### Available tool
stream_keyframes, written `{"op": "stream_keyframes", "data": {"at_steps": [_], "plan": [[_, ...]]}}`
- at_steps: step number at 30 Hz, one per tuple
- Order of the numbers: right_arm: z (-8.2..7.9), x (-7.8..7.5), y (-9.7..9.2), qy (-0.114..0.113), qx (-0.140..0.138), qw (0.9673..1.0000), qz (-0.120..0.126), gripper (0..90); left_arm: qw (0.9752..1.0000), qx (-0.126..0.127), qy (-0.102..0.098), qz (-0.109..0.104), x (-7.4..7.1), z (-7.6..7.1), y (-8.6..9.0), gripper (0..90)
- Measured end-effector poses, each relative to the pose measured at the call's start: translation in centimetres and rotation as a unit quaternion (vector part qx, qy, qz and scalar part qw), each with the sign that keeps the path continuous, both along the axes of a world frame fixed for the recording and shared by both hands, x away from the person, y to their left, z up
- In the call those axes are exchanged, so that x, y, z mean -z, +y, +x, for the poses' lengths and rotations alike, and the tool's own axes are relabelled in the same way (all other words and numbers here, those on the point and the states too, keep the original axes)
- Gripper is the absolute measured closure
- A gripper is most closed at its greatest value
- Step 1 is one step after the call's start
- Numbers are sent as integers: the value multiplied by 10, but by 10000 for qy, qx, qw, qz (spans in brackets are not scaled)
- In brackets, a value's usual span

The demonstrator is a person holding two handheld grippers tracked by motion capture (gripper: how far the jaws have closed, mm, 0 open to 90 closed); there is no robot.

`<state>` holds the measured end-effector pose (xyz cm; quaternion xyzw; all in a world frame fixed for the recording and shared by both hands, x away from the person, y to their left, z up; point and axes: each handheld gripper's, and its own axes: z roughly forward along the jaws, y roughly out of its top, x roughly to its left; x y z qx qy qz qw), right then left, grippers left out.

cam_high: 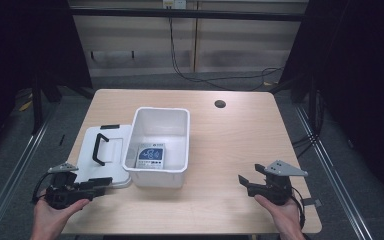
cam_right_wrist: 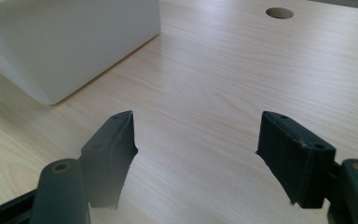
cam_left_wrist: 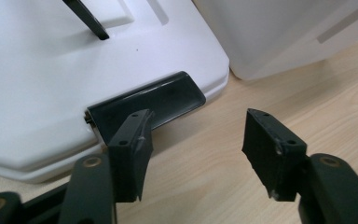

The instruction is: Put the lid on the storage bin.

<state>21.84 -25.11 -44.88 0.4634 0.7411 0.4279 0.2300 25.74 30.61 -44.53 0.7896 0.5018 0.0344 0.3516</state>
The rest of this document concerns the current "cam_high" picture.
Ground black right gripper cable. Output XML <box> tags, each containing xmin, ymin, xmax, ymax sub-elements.
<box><xmin>289</xmin><ymin>186</ymin><xmax>307</xmax><ymax>231</ymax></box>

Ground black wall cable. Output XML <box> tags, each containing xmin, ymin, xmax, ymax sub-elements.
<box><xmin>168</xmin><ymin>16</ymin><xmax>285</xmax><ymax>92</ymax></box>

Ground blue and white packet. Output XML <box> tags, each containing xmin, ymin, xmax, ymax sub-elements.
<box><xmin>135</xmin><ymin>142</ymin><xmax>166</xmax><ymax>170</ymax></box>

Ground yellow floor tape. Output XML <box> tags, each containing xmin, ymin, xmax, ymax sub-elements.
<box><xmin>18</xmin><ymin>99</ymin><xmax>34</xmax><ymax>113</ymax></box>

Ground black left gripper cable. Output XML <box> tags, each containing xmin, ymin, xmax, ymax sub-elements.
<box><xmin>31</xmin><ymin>172</ymin><xmax>53</xmax><ymax>205</ymax></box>

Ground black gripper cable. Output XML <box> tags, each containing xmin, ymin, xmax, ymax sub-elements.
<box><xmin>289</xmin><ymin>186</ymin><xmax>307</xmax><ymax>231</ymax></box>
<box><xmin>31</xmin><ymin>172</ymin><xmax>53</xmax><ymax>205</ymax></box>

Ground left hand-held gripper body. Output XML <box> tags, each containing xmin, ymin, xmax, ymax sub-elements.
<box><xmin>44</xmin><ymin>162</ymin><xmax>96</xmax><ymax>211</ymax></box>

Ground white plastic storage bin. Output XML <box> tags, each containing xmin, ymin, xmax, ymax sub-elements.
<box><xmin>122</xmin><ymin>106</ymin><xmax>191</xmax><ymax>190</ymax></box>

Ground black floor cables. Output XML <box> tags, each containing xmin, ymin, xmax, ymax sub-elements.
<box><xmin>291</xmin><ymin>89</ymin><xmax>325</xmax><ymax>160</ymax></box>

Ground black horizontal metal bar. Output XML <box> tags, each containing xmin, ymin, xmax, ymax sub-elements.
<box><xmin>69</xmin><ymin>7</ymin><xmax>309</xmax><ymax>23</ymax></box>

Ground white lid with black handle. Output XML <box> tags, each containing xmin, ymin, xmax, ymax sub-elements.
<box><xmin>69</xmin><ymin>123</ymin><xmax>133</xmax><ymax>190</ymax></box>

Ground dark curtain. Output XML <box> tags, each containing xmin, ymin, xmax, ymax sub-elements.
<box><xmin>0</xmin><ymin>0</ymin><xmax>93</xmax><ymax>161</ymax></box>
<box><xmin>279</xmin><ymin>0</ymin><xmax>384</xmax><ymax>209</ymax></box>

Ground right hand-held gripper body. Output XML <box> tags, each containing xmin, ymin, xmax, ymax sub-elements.
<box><xmin>246</xmin><ymin>159</ymin><xmax>310</xmax><ymax>206</ymax></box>

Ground white wall socket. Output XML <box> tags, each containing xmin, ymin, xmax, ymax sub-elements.
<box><xmin>162</xmin><ymin>0</ymin><xmax>187</xmax><ymax>10</ymax></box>

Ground person's left hand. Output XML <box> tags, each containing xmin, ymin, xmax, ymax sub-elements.
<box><xmin>29</xmin><ymin>197</ymin><xmax>91</xmax><ymax>240</ymax></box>

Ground black metal stand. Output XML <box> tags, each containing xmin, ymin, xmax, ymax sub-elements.
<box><xmin>30</xmin><ymin>74</ymin><xmax>45</xmax><ymax>136</ymax></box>

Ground person's right hand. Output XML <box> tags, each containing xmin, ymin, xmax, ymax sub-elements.
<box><xmin>253</xmin><ymin>194</ymin><xmax>307</xmax><ymax>240</ymax></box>

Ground metal floor rail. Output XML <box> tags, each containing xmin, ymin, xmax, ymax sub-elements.
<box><xmin>0</xmin><ymin>108</ymin><xmax>60</xmax><ymax>240</ymax></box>
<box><xmin>294</xmin><ymin>105</ymin><xmax>375</xmax><ymax>240</ymax></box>

